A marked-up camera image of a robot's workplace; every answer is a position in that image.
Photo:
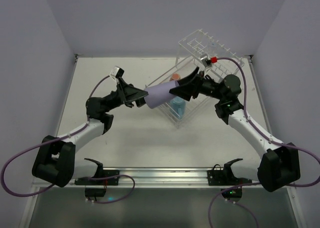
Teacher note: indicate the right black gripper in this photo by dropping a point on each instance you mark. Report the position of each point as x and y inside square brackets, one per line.
[195, 86]

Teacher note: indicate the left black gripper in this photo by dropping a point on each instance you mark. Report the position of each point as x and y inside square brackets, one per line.
[122, 94]

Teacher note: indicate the light blue mug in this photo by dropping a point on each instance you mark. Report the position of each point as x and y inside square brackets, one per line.
[178, 107]

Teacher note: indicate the lavender tall cup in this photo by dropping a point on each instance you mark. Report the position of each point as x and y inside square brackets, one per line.
[160, 94]

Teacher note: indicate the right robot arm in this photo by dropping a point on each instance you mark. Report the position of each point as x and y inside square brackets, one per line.
[279, 163]

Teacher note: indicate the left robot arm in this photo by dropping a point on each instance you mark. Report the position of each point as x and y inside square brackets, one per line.
[56, 160]

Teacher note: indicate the clear acrylic dish rack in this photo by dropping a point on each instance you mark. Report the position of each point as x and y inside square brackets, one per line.
[208, 70]

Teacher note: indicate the coral orange mug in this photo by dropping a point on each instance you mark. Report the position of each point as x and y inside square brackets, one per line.
[175, 77]

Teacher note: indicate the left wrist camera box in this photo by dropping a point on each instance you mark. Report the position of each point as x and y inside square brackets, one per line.
[116, 73]

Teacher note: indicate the aluminium mounting rail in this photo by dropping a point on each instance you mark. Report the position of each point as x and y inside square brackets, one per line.
[152, 178]

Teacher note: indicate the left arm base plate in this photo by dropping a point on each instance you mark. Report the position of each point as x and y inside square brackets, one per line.
[89, 172]

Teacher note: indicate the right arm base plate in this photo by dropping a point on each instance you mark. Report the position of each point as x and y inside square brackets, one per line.
[223, 176]

